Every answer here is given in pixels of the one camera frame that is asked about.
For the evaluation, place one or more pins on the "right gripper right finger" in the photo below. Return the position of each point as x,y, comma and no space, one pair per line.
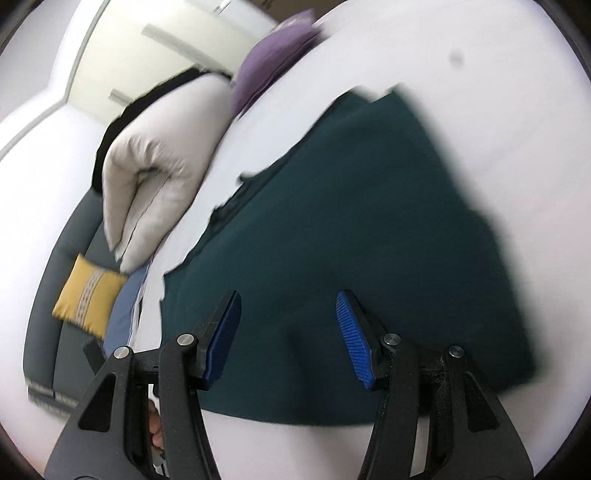
470,434

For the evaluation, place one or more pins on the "purple cushion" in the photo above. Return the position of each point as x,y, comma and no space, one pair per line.
272,56

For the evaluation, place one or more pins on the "yellow patterned cushion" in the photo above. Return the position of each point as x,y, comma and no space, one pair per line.
87,298

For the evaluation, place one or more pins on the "cream wardrobe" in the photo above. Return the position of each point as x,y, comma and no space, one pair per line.
132,46

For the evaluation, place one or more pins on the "white bed sheet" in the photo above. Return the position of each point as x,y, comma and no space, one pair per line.
502,93

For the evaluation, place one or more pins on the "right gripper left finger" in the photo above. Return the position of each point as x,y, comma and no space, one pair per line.
107,435

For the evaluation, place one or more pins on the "dark green knit sweater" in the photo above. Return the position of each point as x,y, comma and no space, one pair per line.
363,202

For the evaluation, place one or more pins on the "black garment behind duvet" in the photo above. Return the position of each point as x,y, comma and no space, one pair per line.
134,109

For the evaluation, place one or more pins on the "blue pillow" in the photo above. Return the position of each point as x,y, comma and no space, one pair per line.
124,311

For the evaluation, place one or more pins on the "person's left hand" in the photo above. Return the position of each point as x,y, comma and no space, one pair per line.
154,426

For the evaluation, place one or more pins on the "folded beige duvet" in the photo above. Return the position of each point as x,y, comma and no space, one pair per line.
154,168

